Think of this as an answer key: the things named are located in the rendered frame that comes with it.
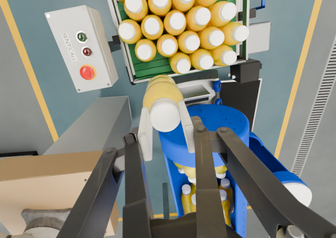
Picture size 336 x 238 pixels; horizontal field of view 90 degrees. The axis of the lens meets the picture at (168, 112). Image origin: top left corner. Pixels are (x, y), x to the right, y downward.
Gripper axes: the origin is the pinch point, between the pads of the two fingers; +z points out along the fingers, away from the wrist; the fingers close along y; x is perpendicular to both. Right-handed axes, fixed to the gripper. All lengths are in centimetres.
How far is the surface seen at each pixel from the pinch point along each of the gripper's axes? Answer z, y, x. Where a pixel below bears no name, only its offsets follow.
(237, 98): 126, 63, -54
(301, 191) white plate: 37, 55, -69
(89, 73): 29.2, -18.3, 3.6
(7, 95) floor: 140, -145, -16
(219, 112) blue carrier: 34.6, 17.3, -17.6
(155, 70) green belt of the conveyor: 50, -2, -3
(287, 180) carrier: 39, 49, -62
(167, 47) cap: 32.5, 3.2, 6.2
